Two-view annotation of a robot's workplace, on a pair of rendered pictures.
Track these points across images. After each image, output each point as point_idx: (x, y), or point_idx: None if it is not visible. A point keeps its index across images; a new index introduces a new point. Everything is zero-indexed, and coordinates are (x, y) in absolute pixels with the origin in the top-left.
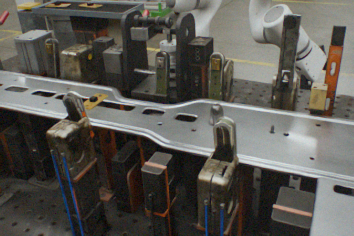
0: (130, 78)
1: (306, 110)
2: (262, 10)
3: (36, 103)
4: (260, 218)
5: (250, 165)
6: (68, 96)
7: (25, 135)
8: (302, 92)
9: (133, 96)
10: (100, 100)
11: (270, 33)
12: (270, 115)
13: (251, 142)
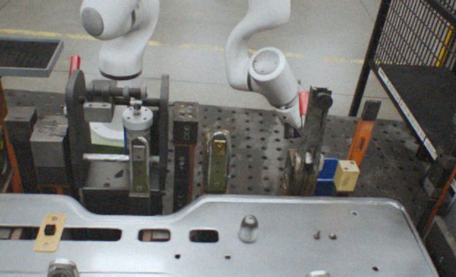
0: (81, 171)
1: (262, 141)
2: (242, 50)
3: None
4: None
5: None
6: (58, 271)
7: None
8: (248, 113)
9: (85, 195)
10: (61, 228)
11: (261, 86)
12: (300, 209)
13: (304, 261)
